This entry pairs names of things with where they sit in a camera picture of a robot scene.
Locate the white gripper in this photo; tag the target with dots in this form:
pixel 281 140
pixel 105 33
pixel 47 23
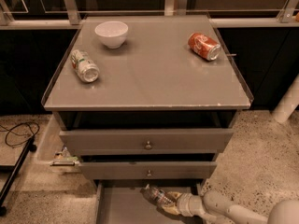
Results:
pixel 184 203

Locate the clear plastic water bottle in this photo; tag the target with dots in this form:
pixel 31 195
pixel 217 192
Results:
pixel 158 196

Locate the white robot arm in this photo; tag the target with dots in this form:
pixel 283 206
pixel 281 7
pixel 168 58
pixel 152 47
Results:
pixel 212 206

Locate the grey bottom drawer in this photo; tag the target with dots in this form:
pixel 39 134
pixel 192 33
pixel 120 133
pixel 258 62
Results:
pixel 124 203

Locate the grey drawer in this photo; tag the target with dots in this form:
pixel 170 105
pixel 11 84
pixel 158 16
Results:
pixel 148 170
pixel 124 203
pixel 145 141

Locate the grey middle drawer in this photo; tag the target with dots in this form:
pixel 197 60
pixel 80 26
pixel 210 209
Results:
pixel 148 170

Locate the grey top drawer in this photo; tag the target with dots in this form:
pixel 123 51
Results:
pixel 145 141

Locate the grey drawer cabinet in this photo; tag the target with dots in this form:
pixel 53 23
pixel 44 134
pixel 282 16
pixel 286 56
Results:
pixel 152 81

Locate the clear plastic storage bin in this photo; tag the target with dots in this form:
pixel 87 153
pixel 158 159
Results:
pixel 52 153

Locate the black rolling stand base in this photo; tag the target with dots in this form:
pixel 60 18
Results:
pixel 12 171

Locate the red soda can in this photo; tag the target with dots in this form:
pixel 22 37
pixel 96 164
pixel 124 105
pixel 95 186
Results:
pixel 204 46

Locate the white ceramic bowl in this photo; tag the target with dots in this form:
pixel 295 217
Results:
pixel 112 34

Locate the white cylindrical post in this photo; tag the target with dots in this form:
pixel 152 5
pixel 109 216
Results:
pixel 288 103

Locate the metal window railing frame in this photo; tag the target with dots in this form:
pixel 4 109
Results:
pixel 56 14

